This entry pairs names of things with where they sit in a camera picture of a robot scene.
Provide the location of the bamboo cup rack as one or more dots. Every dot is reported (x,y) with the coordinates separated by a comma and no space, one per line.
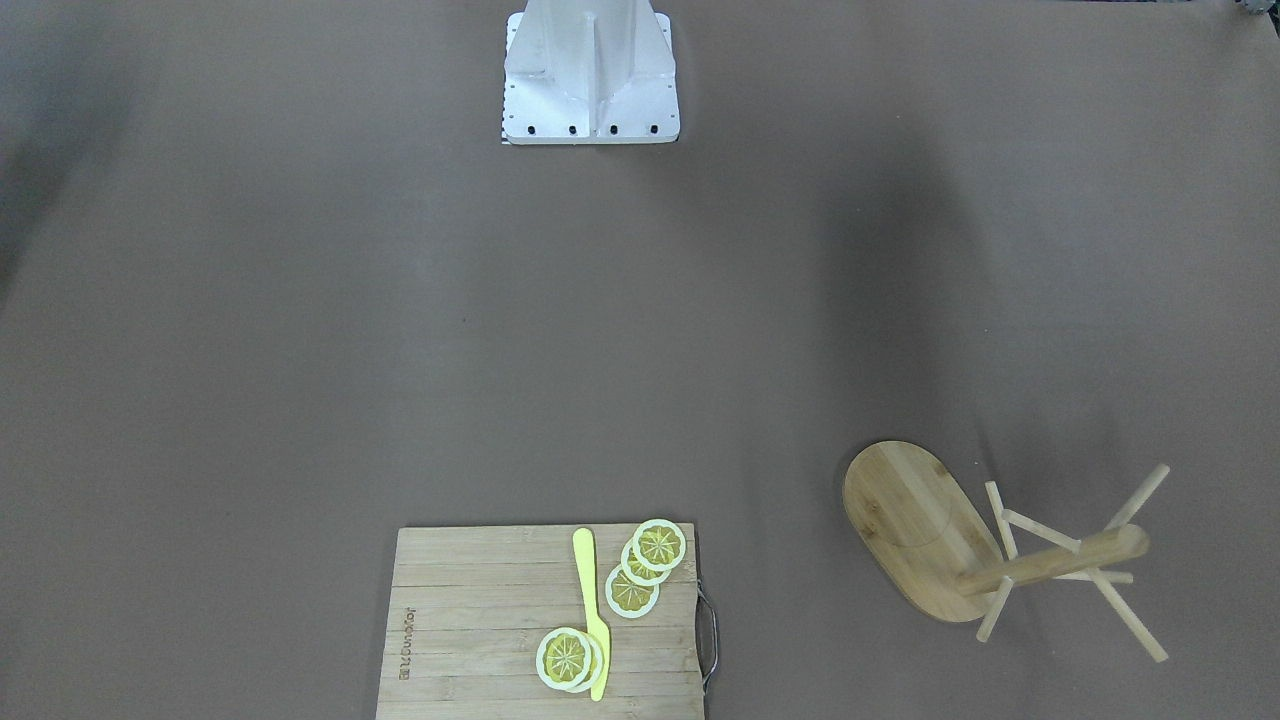
(929,539)

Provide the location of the lemon slice end of row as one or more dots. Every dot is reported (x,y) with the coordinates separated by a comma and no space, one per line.
(659,545)

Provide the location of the lemon slice middle of row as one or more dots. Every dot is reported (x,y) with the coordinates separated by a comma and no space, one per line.
(636,571)

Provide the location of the yellow plastic knife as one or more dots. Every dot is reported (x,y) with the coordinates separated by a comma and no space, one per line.
(584,554)

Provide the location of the bamboo cutting board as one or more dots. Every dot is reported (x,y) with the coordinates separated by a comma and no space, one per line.
(468,608)

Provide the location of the lemon slice near knife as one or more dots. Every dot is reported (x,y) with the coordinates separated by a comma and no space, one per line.
(563,658)

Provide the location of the lemon slice under near-knife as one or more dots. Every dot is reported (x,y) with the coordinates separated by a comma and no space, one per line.
(596,666)

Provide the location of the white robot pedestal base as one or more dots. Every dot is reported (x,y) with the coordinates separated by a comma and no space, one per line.
(589,73)

